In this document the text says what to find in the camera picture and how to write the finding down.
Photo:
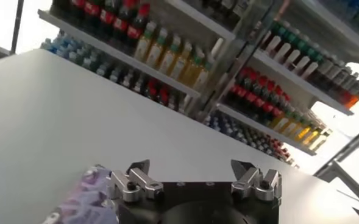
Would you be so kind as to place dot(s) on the purple printed t-shirt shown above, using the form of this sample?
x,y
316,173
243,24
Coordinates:
x,y
84,198

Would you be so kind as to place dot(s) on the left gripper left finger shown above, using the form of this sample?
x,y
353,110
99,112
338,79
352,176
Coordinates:
x,y
136,182

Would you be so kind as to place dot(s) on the grey metal shelf unit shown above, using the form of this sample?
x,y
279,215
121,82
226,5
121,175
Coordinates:
x,y
121,55
304,84

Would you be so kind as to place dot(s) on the yellow juice bottle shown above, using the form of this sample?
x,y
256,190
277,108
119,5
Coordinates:
x,y
144,45
191,73
179,67
155,53
203,79
167,61

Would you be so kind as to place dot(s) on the black metal pole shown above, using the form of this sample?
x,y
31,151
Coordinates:
x,y
17,27

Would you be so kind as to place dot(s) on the grey metal frame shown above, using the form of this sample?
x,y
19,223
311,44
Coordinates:
x,y
353,185

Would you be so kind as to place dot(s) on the red cap cola bottle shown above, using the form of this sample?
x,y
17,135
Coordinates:
x,y
120,24
107,16
91,8
135,32

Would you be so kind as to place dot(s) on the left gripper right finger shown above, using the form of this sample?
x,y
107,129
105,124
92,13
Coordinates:
x,y
255,184

